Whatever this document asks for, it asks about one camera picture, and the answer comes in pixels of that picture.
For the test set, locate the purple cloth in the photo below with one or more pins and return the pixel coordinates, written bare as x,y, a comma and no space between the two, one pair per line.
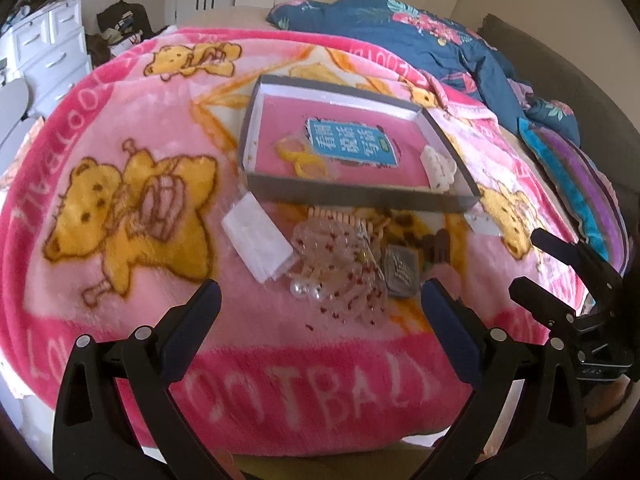
522,91

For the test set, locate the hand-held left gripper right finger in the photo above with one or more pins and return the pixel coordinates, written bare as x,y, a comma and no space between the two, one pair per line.
450,330

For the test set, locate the person's right hand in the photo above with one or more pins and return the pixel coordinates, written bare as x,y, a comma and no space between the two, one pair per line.
607,400

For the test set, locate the white drawer cabinet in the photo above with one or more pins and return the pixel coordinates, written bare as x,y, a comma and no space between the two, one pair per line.
55,55

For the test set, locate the pile of small household items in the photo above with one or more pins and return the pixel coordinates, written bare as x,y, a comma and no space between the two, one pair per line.
45,2

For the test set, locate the brown hair clip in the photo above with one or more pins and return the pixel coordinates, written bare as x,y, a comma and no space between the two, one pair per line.
440,247

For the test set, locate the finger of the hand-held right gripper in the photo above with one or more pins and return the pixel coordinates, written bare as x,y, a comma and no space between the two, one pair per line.
600,270
540,302

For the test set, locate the grey shallow cardboard box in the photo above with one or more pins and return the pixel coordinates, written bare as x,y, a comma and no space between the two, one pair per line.
350,200

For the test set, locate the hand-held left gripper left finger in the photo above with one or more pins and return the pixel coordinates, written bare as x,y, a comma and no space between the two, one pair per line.
197,320

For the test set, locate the pink bear print blanket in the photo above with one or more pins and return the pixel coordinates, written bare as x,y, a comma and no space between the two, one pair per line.
300,385

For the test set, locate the grey padded headboard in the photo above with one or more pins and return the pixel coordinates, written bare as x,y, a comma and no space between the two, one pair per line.
575,80

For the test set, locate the white hair clip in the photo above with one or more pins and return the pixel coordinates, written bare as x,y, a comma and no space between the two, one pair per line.
440,167

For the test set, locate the silver square packet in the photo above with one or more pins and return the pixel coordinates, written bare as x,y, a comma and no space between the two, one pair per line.
400,272

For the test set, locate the brown bag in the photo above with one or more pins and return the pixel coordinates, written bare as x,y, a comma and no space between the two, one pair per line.
97,47

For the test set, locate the dark bag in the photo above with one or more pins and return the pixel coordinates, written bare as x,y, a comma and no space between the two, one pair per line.
122,17

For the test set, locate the blue floral quilt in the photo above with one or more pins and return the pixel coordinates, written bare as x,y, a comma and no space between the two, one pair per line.
400,35

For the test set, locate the small clear plastic bag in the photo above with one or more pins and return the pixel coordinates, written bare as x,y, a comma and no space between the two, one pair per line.
482,222

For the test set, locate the pink book with blue label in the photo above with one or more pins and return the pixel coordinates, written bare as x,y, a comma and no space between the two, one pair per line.
280,120

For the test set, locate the white flat packet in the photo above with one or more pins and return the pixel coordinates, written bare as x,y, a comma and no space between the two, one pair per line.
255,240

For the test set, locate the striped teal purple pillow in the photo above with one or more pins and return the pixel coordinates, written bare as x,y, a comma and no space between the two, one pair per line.
575,180

